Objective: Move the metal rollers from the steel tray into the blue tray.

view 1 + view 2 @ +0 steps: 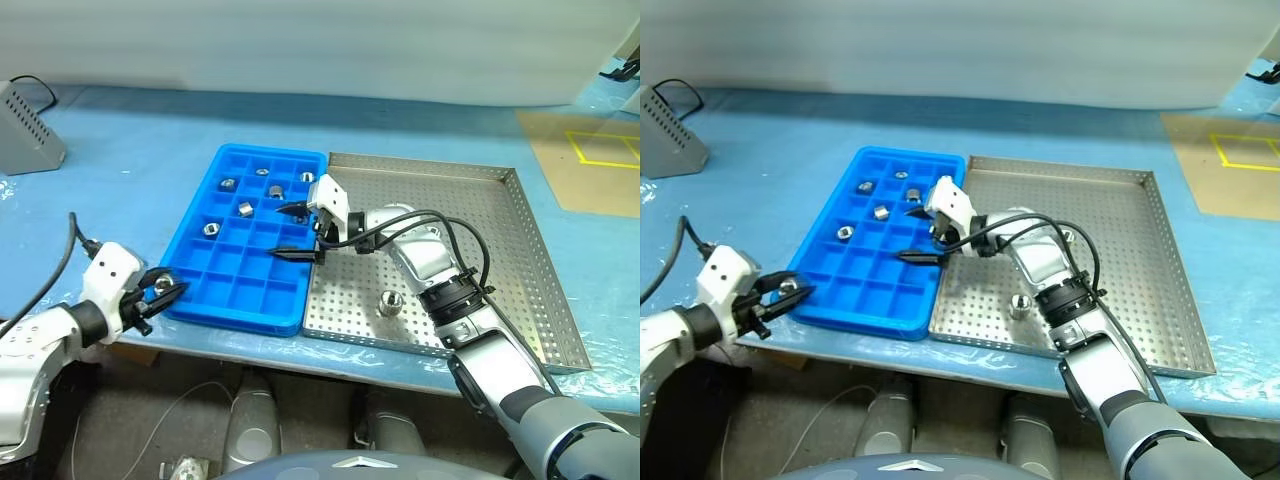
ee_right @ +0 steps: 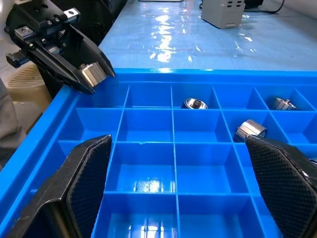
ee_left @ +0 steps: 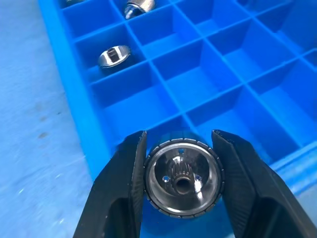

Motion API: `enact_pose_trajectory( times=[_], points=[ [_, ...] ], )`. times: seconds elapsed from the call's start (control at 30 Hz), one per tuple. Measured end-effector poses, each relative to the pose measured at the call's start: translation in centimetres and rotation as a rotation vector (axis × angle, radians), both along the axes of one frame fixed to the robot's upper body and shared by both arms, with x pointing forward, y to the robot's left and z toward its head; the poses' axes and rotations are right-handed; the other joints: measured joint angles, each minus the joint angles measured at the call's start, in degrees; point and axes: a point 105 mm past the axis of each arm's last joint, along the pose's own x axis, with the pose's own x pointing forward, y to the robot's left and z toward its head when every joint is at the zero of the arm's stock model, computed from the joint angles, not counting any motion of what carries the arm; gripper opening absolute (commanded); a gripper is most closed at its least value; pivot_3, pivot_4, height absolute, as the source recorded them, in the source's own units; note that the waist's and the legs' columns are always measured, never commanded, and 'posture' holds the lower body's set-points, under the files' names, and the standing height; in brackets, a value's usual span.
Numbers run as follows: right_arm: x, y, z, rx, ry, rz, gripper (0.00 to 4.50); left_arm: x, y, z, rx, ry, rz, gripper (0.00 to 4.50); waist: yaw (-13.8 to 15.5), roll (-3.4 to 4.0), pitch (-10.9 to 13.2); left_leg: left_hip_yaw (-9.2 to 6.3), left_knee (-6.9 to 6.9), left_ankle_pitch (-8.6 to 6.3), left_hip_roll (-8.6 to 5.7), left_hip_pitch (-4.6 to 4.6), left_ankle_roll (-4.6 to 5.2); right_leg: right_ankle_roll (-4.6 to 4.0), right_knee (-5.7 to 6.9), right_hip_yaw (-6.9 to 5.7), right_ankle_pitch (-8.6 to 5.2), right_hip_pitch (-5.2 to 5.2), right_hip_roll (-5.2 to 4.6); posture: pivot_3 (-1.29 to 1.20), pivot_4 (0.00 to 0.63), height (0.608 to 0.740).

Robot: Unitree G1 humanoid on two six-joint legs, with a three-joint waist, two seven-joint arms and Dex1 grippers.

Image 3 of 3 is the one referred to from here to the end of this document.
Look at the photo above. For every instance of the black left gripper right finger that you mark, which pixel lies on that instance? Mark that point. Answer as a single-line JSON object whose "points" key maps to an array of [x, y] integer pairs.
{"points": [[260, 198]]}

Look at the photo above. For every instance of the metal roller with splined bore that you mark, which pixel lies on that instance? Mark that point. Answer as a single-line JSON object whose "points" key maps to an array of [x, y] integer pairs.
{"points": [[184, 176], [138, 6], [114, 58]]}

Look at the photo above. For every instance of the blue plastic compartment tray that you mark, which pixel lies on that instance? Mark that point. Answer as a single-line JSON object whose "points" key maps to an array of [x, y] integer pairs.
{"points": [[198, 74]]}

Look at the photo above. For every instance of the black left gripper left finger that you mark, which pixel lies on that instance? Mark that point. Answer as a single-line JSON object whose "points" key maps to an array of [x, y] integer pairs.
{"points": [[111, 198]]}

